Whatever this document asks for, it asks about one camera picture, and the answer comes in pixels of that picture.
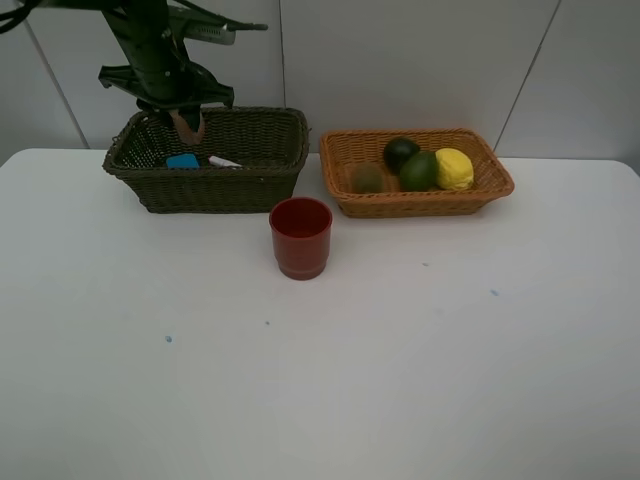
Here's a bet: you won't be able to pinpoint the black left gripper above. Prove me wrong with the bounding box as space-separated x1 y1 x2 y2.
99 1 234 134

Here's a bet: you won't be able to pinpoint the pink bottle white cap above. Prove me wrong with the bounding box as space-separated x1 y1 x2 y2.
169 110 205 145

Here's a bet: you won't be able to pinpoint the blue whiteboard eraser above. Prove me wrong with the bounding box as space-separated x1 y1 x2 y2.
166 153 200 169

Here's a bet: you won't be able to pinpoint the white marker pink caps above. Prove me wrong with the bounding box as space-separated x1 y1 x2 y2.
208 155 243 169

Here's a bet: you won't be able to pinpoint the red plastic cup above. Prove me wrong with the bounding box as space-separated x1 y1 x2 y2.
269 197 333 280

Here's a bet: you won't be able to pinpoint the brown kiwi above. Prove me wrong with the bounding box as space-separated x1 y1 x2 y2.
350 163 385 194

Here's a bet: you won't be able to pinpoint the dark mangosteen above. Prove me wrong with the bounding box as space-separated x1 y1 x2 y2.
383 137 420 175

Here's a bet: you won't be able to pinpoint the green lime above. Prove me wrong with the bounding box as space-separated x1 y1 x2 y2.
399 151 439 192

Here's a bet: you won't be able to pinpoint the yellow lemon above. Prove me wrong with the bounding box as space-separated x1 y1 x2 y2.
435 148 474 191

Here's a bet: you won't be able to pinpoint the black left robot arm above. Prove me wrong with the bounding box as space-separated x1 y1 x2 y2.
39 1 235 134

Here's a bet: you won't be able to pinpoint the dark brown wicker basket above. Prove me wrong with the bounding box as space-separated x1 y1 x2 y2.
103 107 309 214

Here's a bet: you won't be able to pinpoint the orange wicker basket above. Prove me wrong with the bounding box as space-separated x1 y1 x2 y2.
320 128 515 218

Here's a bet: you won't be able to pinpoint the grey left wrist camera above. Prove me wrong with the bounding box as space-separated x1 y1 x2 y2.
168 3 268 46

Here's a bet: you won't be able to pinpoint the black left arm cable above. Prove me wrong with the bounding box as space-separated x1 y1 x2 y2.
0 0 39 36

